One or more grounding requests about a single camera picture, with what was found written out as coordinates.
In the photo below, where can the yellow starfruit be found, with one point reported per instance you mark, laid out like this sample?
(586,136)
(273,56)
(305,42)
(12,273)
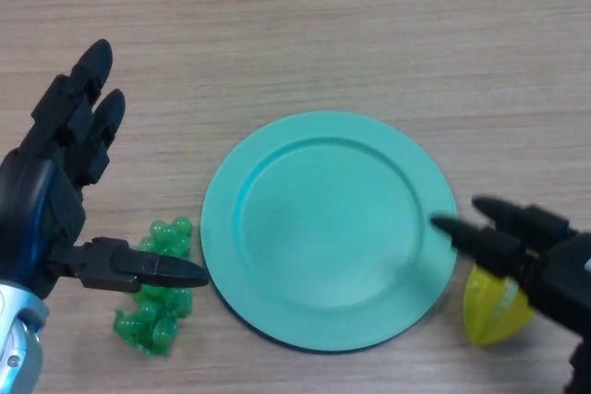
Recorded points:
(491,315)

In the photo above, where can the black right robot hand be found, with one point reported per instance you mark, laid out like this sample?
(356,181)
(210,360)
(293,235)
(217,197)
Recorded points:
(558,278)

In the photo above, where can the green grape bunch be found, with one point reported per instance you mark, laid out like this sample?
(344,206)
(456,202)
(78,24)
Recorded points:
(152,320)

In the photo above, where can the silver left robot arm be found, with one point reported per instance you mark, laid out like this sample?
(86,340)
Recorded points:
(18,352)

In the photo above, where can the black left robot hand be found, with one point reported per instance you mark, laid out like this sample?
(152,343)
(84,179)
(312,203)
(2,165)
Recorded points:
(32,209)

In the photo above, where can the green round plate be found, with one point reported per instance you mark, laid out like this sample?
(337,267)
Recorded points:
(323,237)

